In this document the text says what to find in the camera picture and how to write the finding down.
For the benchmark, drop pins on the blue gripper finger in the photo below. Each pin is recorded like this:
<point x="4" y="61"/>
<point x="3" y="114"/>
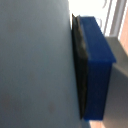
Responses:
<point x="95" y="70"/>

